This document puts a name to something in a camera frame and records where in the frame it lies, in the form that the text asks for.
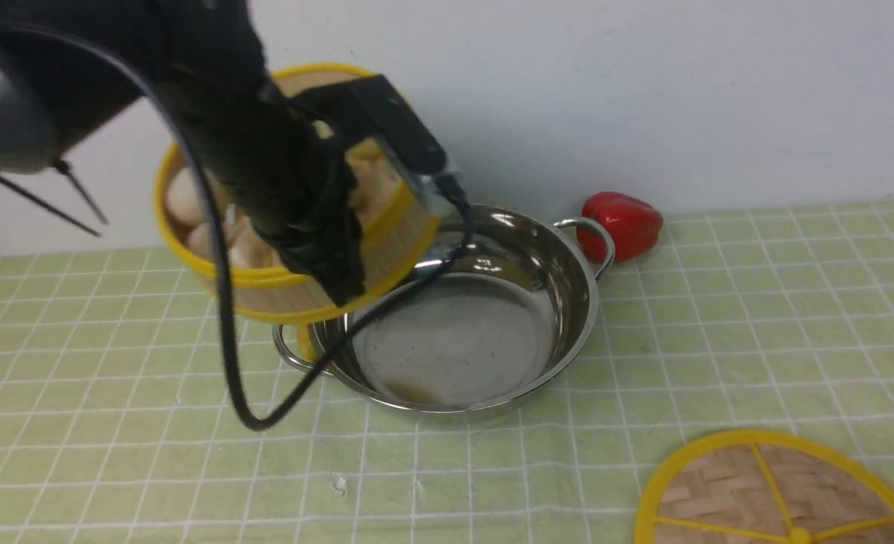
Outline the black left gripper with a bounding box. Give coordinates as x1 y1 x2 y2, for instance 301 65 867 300
167 76 365 307

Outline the yellow rimmed bamboo steamer basket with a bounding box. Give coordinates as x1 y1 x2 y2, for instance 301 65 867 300
153 63 443 326

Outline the yellow rimmed bamboo steamer lid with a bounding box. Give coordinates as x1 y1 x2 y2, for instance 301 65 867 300
633 429 894 543

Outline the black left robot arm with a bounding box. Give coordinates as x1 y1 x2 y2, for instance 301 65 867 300
0 1 365 306

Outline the stainless steel pot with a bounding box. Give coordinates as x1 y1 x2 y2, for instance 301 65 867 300
274 206 615 416

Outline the white steamed bun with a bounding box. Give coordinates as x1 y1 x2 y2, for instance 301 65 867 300
164 168 207 228

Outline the white bun near gripper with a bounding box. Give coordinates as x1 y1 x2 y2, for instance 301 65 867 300
185 221 234 262

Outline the yellow banana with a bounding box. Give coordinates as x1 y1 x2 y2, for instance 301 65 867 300
297 325 317 366

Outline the green checkered tablecloth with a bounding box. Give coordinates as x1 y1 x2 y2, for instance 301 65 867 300
0 201 894 543

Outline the small white paper scrap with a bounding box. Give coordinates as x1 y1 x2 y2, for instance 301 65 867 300
330 474 349 496

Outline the red bell pepper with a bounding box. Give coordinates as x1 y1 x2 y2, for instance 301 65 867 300
581 190 664 263

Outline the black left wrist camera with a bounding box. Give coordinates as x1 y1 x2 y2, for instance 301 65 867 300
295 73 469 220

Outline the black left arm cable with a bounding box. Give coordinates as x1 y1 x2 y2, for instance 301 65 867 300
0 15 475 432

